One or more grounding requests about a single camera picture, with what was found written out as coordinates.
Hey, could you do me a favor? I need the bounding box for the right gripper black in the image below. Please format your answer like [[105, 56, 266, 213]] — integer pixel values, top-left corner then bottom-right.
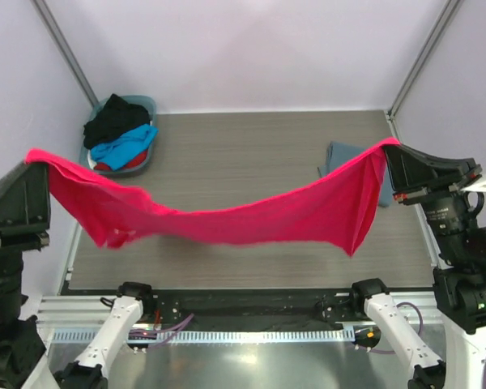
[[382, 135, 480, 261]]

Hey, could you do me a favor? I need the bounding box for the grey blue t shirt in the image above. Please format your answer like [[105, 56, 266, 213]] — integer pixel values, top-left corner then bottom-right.
[[318, 141, 394, 207]]

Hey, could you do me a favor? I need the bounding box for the pink red t shirt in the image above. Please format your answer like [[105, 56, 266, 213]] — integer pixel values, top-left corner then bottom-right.
[[25, 138, 400, 256]]

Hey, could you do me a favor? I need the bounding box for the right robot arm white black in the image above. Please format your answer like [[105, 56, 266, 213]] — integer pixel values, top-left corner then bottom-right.
[[348, 145, 486, 388]]

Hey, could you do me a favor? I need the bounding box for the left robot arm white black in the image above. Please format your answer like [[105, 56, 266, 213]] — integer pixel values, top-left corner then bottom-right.
[[0, 163, 156, 388]]

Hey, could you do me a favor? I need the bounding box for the white garment in basket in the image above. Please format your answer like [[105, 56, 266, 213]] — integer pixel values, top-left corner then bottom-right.
[[87, 151, 97, 170]]

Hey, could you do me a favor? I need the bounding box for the red garment in basket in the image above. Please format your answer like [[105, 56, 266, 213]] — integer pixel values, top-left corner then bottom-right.
[[93, 150, 148, 172]]

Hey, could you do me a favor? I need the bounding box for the bright blue t shirt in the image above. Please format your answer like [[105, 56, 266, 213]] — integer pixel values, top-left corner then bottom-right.
[[90, 124, 158, 171]]

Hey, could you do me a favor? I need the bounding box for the black t shirt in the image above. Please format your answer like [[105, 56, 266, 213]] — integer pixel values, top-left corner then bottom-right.
[[83, 94, 151, 149]]

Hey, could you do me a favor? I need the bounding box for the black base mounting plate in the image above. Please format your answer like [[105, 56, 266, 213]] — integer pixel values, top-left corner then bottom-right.
[[153, 289, 365, 324]]

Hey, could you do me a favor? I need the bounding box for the right aluminium frame post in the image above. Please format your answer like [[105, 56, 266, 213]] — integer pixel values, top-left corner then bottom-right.
[[386, 0, 463, 122]]

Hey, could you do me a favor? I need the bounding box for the aluminium frame post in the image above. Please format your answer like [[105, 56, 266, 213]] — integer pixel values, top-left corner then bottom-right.
[[386, 0, 463, 122], [31, 0, 99, 106]]

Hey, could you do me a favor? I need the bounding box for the aluminium front rail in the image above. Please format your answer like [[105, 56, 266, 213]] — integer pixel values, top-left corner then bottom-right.
[[37, 292, 442, 327]]

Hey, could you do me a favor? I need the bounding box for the white slotted cable duct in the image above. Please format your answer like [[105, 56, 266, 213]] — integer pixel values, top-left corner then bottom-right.
[[52, 327, 355, 344]]

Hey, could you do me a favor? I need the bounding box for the left aluminium frame post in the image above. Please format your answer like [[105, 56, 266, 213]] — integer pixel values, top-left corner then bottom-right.
[[31, 0, 99, 106]]

